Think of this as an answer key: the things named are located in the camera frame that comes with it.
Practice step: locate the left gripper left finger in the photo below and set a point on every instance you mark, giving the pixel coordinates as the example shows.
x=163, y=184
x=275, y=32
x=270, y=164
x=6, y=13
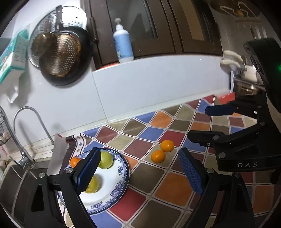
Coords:
x=43, y=209

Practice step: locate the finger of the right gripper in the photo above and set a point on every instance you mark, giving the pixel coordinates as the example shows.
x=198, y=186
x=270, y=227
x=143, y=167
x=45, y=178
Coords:
x=240, y=107
x=210, y=139

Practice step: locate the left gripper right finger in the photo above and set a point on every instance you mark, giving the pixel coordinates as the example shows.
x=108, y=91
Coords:
x=236, y=207

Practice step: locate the medium orange mandarin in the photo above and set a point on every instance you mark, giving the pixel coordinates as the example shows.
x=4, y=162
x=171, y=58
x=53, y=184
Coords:
x=74, y=161

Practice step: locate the yellow green apple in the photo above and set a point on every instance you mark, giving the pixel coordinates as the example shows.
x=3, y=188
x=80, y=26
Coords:
x=93, y=186

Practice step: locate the bright green apple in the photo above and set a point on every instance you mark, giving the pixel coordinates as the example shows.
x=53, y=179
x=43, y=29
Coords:
x=106, y=160

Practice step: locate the small orange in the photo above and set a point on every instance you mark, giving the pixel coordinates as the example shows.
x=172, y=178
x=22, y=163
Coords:
x=167, y=145
x=158, y=156

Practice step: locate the steel pots on rack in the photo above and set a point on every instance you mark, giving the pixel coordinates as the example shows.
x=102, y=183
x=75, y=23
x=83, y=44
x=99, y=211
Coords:
x=242, y=88

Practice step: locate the blue white porcelain plate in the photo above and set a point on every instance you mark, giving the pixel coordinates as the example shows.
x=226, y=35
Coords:
x=112, y=183

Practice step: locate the stainless steel sink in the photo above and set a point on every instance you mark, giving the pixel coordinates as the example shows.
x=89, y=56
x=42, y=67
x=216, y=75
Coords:
x=17, y=187

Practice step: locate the colourful diamond pattern mat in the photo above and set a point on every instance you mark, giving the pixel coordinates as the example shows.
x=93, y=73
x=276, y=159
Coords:
x=158, y=194

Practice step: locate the thin gooseneck water tap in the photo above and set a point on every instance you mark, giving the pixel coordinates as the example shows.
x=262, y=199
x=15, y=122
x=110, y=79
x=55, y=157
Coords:
x=29, y=127

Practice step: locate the dark wooden cabinet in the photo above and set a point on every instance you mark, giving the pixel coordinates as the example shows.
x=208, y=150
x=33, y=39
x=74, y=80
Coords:
x=155, y=28

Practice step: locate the black frying pan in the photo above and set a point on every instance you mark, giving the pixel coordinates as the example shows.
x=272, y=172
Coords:
x=66, y=53

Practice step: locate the white blue pump bottle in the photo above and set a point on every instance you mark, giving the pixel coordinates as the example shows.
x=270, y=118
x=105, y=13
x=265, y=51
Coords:
x=122, y=43

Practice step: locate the green tissue paper pack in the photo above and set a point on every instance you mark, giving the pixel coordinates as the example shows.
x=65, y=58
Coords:
x=14, y=56

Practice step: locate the small brass ladle pot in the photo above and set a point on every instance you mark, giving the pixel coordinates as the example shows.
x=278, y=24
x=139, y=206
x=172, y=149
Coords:
x=42, y=43

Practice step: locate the steel steamer plate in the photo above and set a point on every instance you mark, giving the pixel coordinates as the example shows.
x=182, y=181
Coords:
x=70, y=16

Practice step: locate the white handled pot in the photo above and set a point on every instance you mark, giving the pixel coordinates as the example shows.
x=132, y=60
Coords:
x=242, y=64

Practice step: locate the wire sink basket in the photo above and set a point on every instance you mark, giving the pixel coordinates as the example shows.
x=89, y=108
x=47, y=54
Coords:
x=4, y=132

